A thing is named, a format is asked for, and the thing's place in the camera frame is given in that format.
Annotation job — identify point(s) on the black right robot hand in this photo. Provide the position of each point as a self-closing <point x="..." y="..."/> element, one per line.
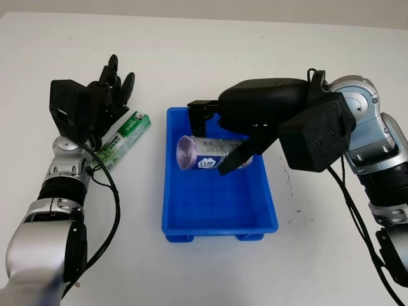
<point x="264" y="102"/>

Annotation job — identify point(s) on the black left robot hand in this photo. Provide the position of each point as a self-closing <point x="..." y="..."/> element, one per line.
<point x="108" y="102"/>

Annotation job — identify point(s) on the green toothpaste box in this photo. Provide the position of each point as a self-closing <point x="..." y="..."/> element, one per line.
<point x="130" y="130"/>

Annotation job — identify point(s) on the silver white tube package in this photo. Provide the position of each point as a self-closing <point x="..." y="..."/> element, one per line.
<point x="204" y="153"/>

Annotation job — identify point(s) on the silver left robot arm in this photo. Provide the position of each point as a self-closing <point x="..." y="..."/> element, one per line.
<point x="41" y="242"/>

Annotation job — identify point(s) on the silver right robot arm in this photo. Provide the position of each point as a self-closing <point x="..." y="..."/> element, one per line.
<point x="376" y="159"/>

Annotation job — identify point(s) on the blue plastic tray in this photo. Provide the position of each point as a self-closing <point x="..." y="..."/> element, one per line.
<point x="216" y="204"/>

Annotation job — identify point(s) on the small pink scrap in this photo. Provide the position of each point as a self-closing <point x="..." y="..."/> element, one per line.
<point x="76" y="284"/>

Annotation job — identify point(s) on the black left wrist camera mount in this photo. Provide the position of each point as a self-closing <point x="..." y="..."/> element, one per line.
<point x="68" y="102"/>

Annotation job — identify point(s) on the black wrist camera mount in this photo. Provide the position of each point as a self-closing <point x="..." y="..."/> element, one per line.
<point x="318" y="137"/>
<point x="68" y="102"/>

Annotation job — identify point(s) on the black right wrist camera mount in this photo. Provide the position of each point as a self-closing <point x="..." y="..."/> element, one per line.
<point x="318" y="137"/>

